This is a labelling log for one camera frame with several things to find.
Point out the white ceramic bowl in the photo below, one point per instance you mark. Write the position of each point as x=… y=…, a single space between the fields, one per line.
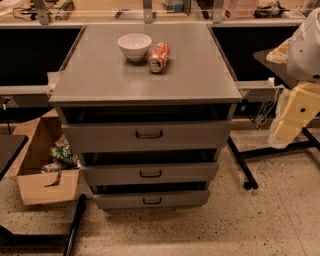
x=135 y=46

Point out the grey drawer cabinet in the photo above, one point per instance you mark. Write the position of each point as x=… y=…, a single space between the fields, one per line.
x=100 y=86

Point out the grey middle drawer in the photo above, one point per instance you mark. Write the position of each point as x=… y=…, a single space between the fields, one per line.
x=149 y=173

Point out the grey top drawer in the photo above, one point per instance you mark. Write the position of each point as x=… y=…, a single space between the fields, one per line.
x=148 y=136

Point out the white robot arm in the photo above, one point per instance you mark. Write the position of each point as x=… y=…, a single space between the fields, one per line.
x=303 y=50

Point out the green snack bag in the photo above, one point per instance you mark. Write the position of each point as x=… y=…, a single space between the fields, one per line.
x=64 y=155

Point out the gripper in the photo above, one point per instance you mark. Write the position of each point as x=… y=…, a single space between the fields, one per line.
x=304 y=55

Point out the orange soda can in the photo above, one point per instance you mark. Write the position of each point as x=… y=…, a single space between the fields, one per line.
x=158 y=58

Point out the grey bottom drawer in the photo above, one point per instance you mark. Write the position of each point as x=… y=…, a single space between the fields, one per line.
x=149 y=200

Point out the pink plastic bin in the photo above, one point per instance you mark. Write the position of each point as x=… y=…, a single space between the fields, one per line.
x=239 y=9

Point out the grey drawer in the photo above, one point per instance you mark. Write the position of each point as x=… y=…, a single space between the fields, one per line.
x=149 y=200
x=149 y=173
x=148 y=136

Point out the open cardboard box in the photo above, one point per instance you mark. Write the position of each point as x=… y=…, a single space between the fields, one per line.
x=37 y=187

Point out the crushed silver can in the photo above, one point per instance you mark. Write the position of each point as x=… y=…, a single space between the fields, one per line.
x=53 y=167

